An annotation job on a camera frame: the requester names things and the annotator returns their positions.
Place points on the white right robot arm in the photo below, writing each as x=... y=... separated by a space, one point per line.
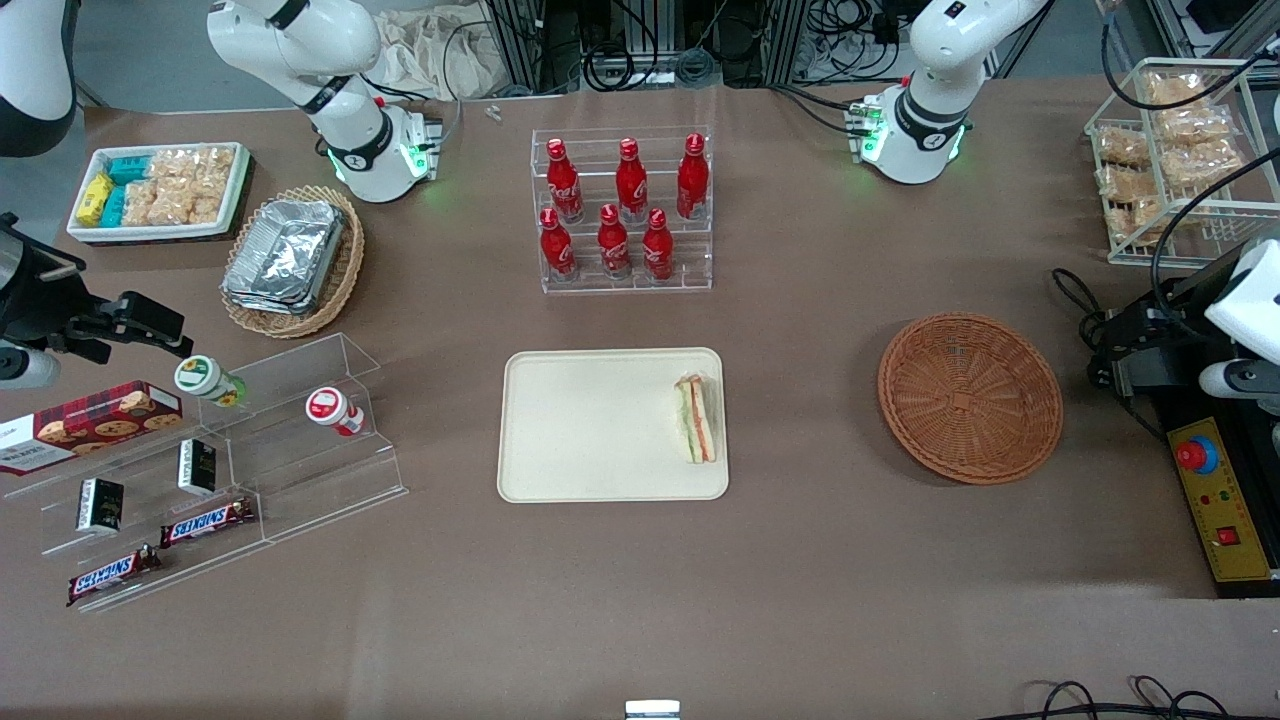
x=300 y=40

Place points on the red cookie box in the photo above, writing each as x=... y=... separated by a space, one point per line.
x=90 y=425

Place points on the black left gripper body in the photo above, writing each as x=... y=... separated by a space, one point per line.
x=1172 y=325

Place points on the fried snack bag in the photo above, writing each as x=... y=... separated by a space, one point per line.
x=1175 y=92
x=1205 y=163
x=1122 y=183
x=1122 y=147
x=1192 y=127
x=1130 y=218

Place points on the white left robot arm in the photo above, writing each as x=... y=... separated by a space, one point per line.
x=930 y=120

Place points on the clear rice cracker bag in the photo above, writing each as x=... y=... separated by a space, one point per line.
x=215 y=185
x=172 y=168
x=180 y=205
x=142 y=204

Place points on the red cola bottle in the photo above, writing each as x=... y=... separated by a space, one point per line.
x=631 y=185
x=657 y=250
x=564 y=185
x=692 y=180
x=614 y=248
x=557 y=250

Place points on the yellow control panel box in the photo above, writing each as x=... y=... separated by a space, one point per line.
x=1230 y=500

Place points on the black equipment base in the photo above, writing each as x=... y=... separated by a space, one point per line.
x=1260 y=470

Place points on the small black box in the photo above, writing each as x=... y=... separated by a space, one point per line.
x=197 y=467
x=100 y=505

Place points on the clear acrylic bottle rack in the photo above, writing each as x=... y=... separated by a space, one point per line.
x=586 y=285

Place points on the grey metal box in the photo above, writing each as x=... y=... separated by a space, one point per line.
x=1155 y=372

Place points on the teal snack packet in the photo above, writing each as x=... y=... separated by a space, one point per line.
x=114 y=206
x=130 y=170

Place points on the green lid drink bottle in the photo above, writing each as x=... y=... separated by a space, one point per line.
x=200 y=377

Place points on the aluminium frame rack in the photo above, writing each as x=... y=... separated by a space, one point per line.
x=520 y=40

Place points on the white rectangular snack tray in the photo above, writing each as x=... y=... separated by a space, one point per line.
x=90 y=232

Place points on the light oval wicker basket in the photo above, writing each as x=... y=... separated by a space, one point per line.
x=347 y=270

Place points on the yellow snack packet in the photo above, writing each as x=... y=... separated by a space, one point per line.
x=94 y=200

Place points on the small white object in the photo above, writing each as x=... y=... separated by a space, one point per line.
x=652 y=710

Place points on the cream plastic tray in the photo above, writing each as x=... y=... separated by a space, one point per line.
x=600 y=425

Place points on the beige cloth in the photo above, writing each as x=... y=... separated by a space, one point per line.
x=430 y=50

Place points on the Snickers chocolate bar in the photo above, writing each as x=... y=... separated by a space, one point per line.
x=205 y=522
x=110 y=575

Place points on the clear acrylic tiered shelf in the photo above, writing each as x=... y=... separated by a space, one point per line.
x=300 y=470

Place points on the brown wicker basket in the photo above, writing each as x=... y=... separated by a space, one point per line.
x=970 y=400

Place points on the triangular sandwich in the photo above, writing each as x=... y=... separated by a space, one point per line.
x=695 y=420

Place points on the stacked aluminium foil containers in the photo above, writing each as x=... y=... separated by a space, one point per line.
x=285 y=255

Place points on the red lid drink bottle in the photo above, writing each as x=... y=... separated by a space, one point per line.
x=328 y=407

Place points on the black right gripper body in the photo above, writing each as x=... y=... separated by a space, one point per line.
x=40 y=303

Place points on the red emergency stop button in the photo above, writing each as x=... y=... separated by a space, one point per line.
x=1195 y=455

